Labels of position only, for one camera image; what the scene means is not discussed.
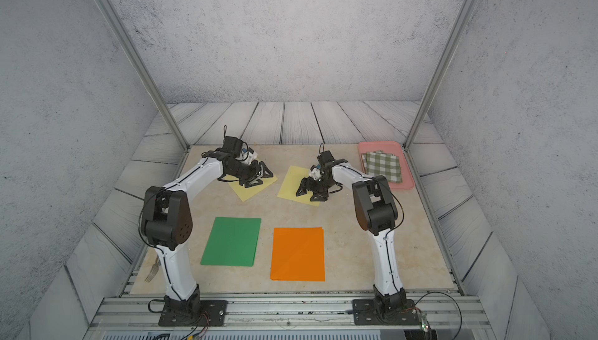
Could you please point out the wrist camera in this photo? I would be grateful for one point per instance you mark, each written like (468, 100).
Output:
(247, 154)
(315, 172)

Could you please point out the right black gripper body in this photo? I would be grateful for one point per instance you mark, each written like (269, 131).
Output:
(320, 186)

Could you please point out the orange paper sheet back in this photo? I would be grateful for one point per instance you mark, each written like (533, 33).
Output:
(298, 255)

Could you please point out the green paper sheet front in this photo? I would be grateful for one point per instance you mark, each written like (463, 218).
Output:
(232, 242)

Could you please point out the pink plastic tray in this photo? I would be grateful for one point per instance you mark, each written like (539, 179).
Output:
(396, 149)

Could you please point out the left aluminium frame post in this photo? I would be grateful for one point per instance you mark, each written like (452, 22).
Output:
(119, 30)

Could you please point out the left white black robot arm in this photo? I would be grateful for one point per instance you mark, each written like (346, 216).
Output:
(166, 221)

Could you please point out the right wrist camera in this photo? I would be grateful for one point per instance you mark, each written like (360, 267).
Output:
(315, 172)

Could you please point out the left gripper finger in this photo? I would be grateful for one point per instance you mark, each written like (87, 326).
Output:
(264, 171)
(253, 183)

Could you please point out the green checkered cloth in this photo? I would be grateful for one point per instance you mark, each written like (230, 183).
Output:
(379, 163)

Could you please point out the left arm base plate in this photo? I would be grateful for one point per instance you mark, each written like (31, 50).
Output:
(203, 313)

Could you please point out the aluminium frame post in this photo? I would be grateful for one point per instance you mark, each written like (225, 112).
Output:
(459, 27)
(119, 30)

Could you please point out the yellow paper sheet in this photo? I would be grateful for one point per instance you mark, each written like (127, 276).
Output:
(246, 193)
(291, 184)

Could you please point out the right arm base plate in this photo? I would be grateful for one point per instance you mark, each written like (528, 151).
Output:
(366, 312)

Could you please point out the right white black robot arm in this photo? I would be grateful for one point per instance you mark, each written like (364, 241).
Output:
(378, 212)

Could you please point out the right aluminium frame post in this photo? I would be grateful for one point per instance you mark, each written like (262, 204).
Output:
(459, 27)

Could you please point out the aluminium front rail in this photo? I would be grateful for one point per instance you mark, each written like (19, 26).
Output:
(293, 316)

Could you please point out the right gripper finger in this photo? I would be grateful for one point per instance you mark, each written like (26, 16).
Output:
(303, 188)
(319, 196)

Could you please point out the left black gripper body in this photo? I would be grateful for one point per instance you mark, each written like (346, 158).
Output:
(246, 172)

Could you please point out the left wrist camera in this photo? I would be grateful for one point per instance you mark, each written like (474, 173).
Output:
(247, 154)

